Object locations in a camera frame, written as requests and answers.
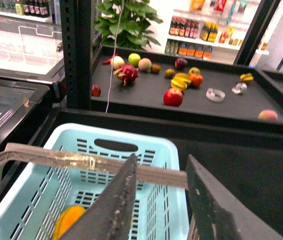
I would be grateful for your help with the glass-top freezer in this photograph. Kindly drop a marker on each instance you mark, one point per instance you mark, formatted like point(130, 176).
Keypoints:
point(32, 75)

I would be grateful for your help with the yellow starfruit behind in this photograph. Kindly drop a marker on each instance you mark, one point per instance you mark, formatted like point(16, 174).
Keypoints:
point(184, 77)

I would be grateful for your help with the grey basket handle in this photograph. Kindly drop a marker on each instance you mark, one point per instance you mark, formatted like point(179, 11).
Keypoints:
point(67, 159)

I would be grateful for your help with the pale peach fruit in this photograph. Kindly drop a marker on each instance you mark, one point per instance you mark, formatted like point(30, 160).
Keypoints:
point(145, 65)

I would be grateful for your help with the brown kiwi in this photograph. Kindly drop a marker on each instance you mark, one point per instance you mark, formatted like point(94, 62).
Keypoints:
point(155, 69)
point(169, 73)

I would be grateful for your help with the green potted plant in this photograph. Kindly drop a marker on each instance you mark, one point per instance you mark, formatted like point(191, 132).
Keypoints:
point(126, 23)

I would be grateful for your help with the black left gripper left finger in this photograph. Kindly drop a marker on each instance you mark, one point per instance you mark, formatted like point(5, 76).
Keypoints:
point(110, 216)

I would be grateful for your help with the yellow mango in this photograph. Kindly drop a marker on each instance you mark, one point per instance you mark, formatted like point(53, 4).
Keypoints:
point(67, 219)

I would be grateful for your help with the brown kiwi right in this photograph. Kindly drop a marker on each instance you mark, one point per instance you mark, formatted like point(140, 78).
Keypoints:
point(169, 73)

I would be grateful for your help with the green apple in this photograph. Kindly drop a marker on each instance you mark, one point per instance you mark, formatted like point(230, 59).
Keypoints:
point(134, 59)

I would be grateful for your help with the yellow starfruit far right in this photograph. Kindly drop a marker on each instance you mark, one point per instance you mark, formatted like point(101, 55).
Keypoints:
point(246, 78)

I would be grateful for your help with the yellow starfruit front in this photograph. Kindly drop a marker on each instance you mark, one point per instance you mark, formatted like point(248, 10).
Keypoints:
point(178, 83)

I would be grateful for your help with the red apple on shelf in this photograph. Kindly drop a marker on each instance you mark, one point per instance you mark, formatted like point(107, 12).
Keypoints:
point(173, 97)

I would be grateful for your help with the pink dragon fruit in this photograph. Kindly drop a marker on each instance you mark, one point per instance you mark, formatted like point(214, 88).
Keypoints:
point(127, 74)

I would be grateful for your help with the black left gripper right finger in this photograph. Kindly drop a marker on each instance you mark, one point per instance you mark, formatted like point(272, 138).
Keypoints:
point(218, 214)

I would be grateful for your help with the yellow starfruit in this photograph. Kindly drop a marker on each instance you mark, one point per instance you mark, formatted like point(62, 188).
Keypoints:
point(246, 78)
point(184, 77)
point(178, 83)

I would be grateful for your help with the brown kiwi left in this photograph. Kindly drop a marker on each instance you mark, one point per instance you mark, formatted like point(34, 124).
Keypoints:
point(155, 69)

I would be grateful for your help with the yellow-red fruit behind persimmon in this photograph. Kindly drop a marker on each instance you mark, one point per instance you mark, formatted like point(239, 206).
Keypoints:
point(194, 70)

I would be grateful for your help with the red chili pepper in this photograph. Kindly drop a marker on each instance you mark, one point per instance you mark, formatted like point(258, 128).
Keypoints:
point(108, 61)

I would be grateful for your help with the dark red plum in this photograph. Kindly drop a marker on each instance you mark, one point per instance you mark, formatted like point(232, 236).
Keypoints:
point(180, 63)

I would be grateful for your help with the light blue plastic basket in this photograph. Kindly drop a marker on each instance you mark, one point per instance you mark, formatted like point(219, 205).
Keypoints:
point(35, 202)

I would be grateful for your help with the peach at shelf edge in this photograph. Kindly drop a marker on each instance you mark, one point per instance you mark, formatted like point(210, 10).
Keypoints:
point(268, 115)

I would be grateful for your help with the orange persimmon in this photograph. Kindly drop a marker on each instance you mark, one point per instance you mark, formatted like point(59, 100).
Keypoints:
point(196, 80)

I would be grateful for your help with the small red apple left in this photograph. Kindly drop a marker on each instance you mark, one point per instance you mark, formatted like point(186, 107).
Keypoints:
point(95, 90)

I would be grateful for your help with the white onion-like fruit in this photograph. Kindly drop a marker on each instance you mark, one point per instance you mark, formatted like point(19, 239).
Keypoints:
point(117, 62)

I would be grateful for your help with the black shelf upright post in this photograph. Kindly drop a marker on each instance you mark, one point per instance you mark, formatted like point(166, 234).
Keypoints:
point(78, 38)

